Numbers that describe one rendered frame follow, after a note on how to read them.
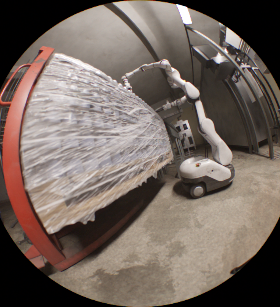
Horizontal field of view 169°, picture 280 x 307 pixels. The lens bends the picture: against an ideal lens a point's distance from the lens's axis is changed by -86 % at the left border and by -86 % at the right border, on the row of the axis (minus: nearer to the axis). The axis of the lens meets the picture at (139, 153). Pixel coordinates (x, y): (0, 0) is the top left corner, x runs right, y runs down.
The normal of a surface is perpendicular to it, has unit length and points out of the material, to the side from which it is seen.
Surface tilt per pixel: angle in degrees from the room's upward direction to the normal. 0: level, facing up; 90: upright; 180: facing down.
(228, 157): 90
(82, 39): 180
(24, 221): 90
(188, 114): 90
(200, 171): 90
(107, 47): 180
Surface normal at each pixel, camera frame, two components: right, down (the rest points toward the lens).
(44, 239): 0.83, -0.26
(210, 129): -0.38, 0.07
